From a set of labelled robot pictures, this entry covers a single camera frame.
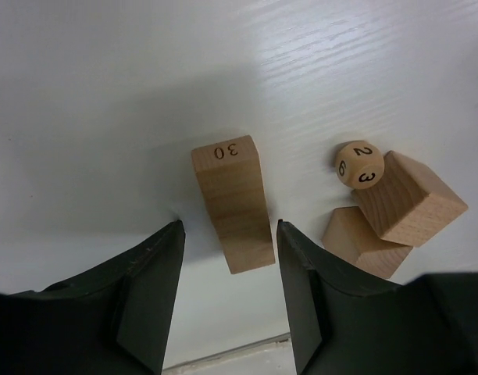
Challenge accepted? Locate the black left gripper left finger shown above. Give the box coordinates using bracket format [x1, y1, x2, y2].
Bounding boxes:
[0, 220, 185, 374]

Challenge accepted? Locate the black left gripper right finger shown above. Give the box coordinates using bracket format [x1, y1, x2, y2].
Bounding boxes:
[276, 221, 478, 374]

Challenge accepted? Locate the wood block numbered 30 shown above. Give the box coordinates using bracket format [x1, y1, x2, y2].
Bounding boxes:
[191, 135, 276, 274]

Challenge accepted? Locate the short light wood block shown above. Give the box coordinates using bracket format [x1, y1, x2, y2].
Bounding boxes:
[351, 151, 468, 247]
[322, 206, 412, 279]

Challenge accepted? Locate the small wooden numbered die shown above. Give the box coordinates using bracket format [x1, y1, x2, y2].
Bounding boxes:
[334, 141, 385, 190]

